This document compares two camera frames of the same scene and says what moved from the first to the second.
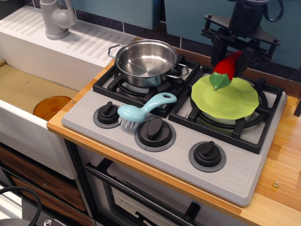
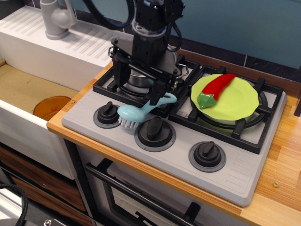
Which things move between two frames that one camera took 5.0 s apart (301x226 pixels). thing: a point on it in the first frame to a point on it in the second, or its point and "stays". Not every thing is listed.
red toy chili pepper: [224, 70] to [214, 89]
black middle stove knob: [154, 134] stays
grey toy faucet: [57, 21] stays
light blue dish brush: [130, 116] stays
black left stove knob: [107, 117] stays
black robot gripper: [245, 25] to [148, 55]
